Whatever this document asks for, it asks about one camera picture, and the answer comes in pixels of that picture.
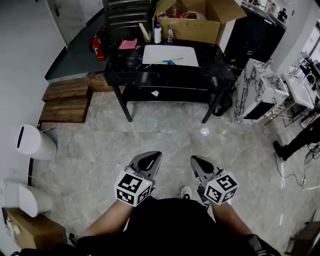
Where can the grey door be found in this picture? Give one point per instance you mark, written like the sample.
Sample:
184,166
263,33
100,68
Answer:
67,20

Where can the white marble vanity cabinet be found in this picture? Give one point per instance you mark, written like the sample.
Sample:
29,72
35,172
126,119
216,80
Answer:
250,95

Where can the clear plastic bag red item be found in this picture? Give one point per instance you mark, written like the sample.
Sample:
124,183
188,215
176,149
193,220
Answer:
195,15

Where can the person's right shoe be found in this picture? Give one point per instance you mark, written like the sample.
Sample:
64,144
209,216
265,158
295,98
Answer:
186,192

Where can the person's left forearm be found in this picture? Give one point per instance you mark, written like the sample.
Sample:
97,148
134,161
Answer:
110,220

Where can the pink cloth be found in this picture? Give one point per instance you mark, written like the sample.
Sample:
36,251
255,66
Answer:
128,44

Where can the white paper scrap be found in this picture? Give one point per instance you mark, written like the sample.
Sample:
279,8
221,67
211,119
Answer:
155,93

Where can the small brown cardboard box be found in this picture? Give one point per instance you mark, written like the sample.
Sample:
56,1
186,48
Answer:
37,232

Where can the blue and yellow squeegee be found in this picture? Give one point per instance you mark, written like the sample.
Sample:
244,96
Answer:
170,61

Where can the person's right forearm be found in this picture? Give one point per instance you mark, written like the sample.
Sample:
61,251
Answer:
230,220

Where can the chrome faucet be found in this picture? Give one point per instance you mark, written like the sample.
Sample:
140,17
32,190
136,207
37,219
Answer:
170,35

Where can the blue pen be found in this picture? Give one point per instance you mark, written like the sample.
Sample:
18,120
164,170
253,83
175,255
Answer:
50,129

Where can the large open cardboard box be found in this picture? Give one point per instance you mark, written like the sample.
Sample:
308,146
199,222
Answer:
195,28

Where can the white pump bottle blue cap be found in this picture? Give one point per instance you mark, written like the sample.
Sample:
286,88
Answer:
157,35

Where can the person's black clothing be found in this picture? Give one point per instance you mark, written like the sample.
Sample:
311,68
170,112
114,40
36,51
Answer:
170,225

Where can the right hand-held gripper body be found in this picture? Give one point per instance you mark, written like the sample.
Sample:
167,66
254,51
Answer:
220,188

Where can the wooden step platform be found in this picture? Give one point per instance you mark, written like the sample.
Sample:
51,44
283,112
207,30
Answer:
65,102

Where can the clear jar red label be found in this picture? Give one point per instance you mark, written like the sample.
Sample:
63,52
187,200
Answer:
172,11

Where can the black cabinet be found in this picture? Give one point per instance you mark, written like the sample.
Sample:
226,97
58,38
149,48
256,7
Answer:
252,37

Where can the white rectangular sink basin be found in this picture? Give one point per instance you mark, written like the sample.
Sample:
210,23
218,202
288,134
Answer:
170,52

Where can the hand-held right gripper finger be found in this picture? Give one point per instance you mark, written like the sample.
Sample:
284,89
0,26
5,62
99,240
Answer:
208,163
196,170

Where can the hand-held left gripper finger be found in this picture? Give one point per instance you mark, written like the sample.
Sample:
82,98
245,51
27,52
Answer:
137,160
156,167

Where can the white sink on chrome stand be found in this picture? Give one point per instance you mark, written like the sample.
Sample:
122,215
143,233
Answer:
300,92

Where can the black waste bag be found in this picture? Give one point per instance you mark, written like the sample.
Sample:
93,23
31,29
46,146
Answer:
223,105

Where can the white toilet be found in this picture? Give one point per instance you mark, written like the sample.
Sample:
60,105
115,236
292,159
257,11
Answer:
30,200

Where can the beige cup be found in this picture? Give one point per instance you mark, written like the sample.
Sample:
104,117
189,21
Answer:
148,37

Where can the dark wooden stool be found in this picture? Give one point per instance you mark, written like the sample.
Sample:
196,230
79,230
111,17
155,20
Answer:
305,240

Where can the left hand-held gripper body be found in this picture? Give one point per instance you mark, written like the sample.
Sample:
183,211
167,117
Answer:
130,186

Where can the black marble vanity table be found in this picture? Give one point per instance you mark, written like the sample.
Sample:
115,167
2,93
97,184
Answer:
125,67

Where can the brown wrapped block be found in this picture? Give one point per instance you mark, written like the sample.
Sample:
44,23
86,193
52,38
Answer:
97,83

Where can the white cylindrical bin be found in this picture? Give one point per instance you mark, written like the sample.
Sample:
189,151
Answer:
37,145

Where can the red fire extinguisher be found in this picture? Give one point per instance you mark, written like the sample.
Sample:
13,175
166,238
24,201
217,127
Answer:
98,48

